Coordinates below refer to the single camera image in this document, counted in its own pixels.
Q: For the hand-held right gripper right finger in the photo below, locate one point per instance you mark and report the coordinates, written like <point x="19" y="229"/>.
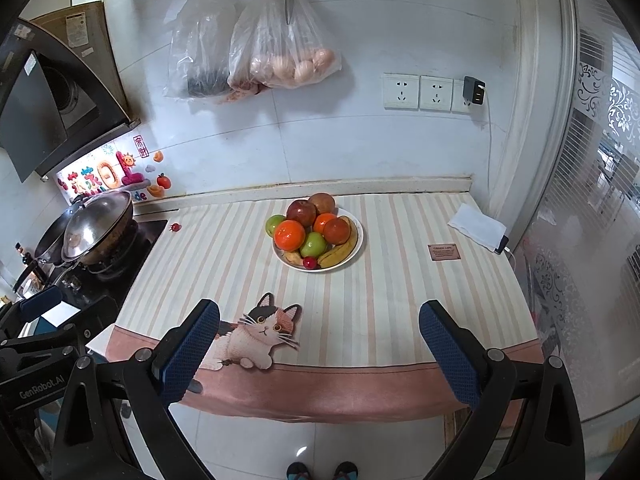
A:
<point x="447" y="355"/>

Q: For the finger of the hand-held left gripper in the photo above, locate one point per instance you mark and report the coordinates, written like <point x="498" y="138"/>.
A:
<point x="42" y="302"/>

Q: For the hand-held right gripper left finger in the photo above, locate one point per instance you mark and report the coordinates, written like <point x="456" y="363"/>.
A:
<point x="192" y="345"/>

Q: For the small red cherry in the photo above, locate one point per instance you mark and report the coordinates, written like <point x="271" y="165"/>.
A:
<point x="311" y="263"/>

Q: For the green apple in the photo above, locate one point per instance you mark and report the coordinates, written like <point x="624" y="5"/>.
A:
<point x="273" y="225"/>
<point x="312" y="246"/>

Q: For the large orange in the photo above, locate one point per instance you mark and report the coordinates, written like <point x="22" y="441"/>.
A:
<point x="290" y="235"/>

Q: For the dark red round fruit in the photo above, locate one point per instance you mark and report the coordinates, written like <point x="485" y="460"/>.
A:
<point x="337" y="231"/>

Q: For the red apple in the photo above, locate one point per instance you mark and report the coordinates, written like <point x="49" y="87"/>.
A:
<point x="300" y="211"/>

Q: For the white oval plate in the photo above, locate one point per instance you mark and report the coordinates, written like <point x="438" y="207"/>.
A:
<point x="347" y="215"/>

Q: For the small orange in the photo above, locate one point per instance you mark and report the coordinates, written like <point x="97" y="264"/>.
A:
<point x="322" y="221"/>

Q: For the brown round fruit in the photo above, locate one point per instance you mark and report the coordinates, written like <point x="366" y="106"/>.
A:
<point x="324" y="202"/>

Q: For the white paper sheet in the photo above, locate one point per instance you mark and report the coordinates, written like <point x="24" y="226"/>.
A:
<point x="57" y="313"/>

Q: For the small dark bottle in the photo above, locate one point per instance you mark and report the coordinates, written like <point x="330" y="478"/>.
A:
<point x="22" y="255"/>

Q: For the dark frying pan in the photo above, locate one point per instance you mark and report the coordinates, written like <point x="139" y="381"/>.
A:
<point x="47" y="242"/>

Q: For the striped cat print mat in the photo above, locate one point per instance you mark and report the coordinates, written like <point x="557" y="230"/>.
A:
<point x="375" y="310"/>

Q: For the steel wok with lid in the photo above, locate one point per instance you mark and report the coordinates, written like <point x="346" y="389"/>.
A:
<point x="95" y="225"/>

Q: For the brown mat label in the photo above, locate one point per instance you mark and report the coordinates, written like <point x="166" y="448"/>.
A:
<point x="443" y="252"/>

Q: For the black gas stove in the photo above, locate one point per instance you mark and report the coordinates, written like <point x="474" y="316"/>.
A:
<point x="135" y="255"/>

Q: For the white folded cloth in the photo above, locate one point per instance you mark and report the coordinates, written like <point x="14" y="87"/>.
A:
<point x="475" y="225"/>

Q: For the large spotted banana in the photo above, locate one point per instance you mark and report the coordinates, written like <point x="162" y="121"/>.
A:
<point x="345" y="250"/>

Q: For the blue slipper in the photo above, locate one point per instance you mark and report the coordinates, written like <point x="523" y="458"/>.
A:
<point x="345" y="471"/>
<point x="299" y="471"/>

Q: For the patterned glass door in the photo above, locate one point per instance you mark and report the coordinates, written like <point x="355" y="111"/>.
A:
<point x="590" y="260"/>

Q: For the black range hood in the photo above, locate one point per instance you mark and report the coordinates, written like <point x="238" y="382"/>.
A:
<point x="45" y="100"/>

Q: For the black charger plug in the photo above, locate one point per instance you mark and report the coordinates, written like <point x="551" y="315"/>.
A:
<point x="474" y="91"/>

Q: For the plastic bag with dark contents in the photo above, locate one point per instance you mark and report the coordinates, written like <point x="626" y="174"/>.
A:
<point x="200" y="45"/>

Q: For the plastic bag of eggs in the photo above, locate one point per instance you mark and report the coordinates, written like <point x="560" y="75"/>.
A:
<point x="285" y="55"/>

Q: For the colourful character wall sticker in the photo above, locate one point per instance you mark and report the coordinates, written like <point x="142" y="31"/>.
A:
<point x="95" y="177"/>

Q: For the pink wall sticker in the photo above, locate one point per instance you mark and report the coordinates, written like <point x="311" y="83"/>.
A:
<point x="131" y="177"/>

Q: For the sun wall sticker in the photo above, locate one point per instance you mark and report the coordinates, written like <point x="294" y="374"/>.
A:
<point x="128" y="160"/>

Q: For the red apple wall sticker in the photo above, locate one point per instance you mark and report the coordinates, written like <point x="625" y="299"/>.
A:
<point x="163" y="181"/>

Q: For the orange persimmon wall sticker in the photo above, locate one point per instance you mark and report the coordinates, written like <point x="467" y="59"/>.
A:
<point x="159" y="156"/>

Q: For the white wall socket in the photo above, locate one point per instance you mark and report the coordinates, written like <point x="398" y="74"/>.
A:
<point x="457" y="102"/>
<point x="401" y="91"/>
<point x="436" y="93"/>

